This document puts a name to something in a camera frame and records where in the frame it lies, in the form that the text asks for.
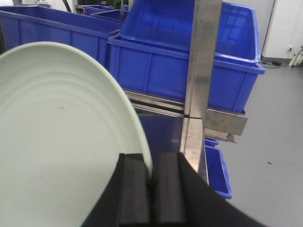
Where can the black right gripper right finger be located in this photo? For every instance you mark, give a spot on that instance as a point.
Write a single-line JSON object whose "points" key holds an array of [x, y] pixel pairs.
{"points": [[183, 199]]}

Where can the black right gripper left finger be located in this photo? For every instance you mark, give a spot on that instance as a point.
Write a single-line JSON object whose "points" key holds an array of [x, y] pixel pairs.
{"points": [[125, 201]]}

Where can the light green plate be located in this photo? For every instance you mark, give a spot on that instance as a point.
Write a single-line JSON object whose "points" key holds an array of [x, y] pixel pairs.
{"points": [[64, 121]]}

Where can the stainless steel shelf rack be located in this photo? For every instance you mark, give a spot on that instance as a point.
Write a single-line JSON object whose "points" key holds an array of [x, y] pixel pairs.
{"points": [[196, 113]]}

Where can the blue bin lower right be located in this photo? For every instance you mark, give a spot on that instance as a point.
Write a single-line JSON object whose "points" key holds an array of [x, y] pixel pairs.
{"points": [[217, 170]]}

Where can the blue bin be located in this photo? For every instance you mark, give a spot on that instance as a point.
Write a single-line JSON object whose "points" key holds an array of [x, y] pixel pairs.
{"points": [[27, 24], [151, 52], [217, 170]]}

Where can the blue bin upper right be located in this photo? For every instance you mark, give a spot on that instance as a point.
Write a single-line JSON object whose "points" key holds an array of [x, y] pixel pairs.
{"points": [[151, 52]]}

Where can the blue bin upper left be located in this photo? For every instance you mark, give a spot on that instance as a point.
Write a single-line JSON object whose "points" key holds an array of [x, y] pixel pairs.
{"points": [[27, 24]]}

